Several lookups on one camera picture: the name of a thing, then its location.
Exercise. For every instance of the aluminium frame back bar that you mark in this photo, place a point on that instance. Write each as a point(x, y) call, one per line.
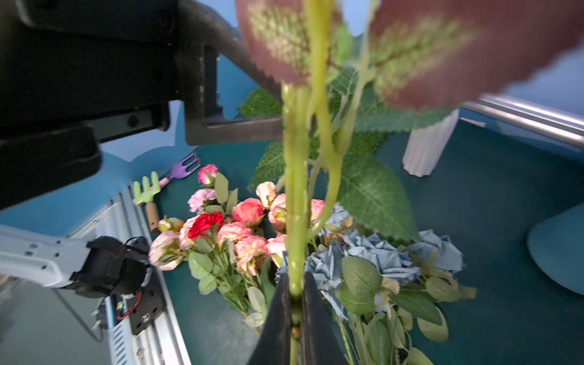
point(549, 122)

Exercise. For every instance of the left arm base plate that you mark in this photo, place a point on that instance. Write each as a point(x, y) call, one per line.
point(138, 310)

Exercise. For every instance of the teal cylindrical vase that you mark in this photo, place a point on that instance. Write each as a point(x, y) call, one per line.
point(556, 247)

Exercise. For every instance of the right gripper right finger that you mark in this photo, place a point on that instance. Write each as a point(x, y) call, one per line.
point(319, 345)

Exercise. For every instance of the aluminium rail front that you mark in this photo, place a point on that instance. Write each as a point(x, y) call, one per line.
point(118, 238)

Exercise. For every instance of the white ribbed ceramic vase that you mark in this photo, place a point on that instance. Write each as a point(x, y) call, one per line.
point(426, 146)

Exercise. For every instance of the purple toy garden fork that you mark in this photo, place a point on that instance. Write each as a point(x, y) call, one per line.
point(182, 169)

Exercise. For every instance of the red carnation flower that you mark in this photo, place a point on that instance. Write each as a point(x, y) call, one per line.
point(204, 223)

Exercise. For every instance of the pink flower bunch on table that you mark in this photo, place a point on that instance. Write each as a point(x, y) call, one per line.
point(237, 259)

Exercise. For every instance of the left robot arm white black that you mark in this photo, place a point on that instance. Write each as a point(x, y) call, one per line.
point(33, 246)

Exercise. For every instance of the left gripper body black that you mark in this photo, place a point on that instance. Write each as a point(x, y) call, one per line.
point(75, 74)

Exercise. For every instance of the blue hydrangea bunch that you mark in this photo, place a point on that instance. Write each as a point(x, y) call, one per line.
point(378, 290)

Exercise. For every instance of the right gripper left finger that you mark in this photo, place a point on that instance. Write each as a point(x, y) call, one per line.
point(274, 343)

